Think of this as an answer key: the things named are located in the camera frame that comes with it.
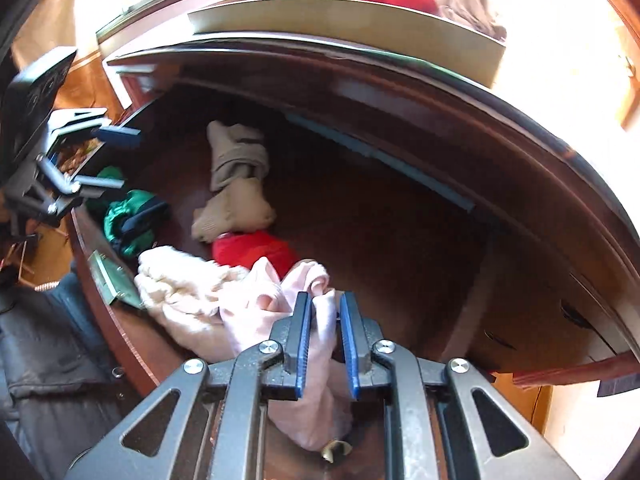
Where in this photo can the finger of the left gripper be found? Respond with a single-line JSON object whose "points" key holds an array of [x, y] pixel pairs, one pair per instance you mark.
{"points": [[81, 182], [118, 136]]}

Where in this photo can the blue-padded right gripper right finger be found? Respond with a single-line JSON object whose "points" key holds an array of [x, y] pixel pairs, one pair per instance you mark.
{"points": [[359, 335]]}

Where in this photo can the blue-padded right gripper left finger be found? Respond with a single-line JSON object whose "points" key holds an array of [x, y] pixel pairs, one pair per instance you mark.
{"points": [[287, 376]]}

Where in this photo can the green and black underwear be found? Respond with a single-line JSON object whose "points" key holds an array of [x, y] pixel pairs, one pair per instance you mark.
{"points": [[128, 224]]}

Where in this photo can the pale pink underwear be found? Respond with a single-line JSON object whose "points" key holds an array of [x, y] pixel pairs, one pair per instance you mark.
{"points": [[322, 414]]}

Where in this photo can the tan underwear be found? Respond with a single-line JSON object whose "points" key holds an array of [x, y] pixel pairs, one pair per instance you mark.
{"points": [[239, 165]]}

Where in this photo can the beige dotted underwear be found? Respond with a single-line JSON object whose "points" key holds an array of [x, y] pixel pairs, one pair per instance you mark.
{"points": [[472, 14]]}

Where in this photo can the red garment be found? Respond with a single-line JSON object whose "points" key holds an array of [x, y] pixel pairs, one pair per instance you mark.
{"points": [[245, 249]]}

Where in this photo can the cream white underwear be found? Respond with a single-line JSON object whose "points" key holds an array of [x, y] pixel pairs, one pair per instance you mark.
{"points": [[184, 294]]}

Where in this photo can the dark wooden drawer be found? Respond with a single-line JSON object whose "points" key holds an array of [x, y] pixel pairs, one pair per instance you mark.
{"points": [[415, 260]]}

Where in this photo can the dark trousers leg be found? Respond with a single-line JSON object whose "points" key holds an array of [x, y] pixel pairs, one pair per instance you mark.
{"points": [[61, 388]]}

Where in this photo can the dark wooden dresser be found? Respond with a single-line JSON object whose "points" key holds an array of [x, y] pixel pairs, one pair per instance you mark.
{"points": [[561, 287]]}

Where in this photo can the shallow cardboard tray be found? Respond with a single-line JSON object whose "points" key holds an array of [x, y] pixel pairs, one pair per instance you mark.
{"points": [[391, 28]]}

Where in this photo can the black camera box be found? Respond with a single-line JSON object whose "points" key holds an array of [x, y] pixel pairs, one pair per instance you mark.
{"points": [[28, 103]]}

